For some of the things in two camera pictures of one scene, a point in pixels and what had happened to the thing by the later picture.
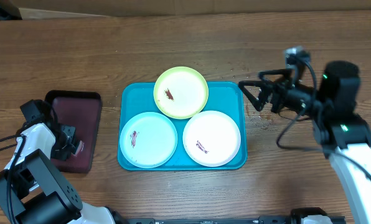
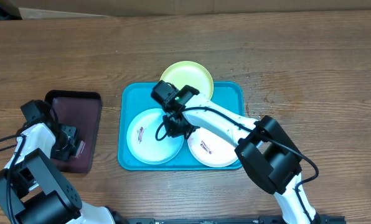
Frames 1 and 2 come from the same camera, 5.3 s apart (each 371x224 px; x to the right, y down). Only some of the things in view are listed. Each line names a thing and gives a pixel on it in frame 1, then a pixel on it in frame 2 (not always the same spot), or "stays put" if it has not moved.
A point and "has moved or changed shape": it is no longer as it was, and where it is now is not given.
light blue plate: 148,140 has moved or changed shape
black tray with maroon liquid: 81,109 stays put
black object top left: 4,10 stays put
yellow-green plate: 180,93 has moved or changed shape
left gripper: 65,154 stays put
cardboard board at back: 42,9 stays put
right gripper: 277,91 → 173,132
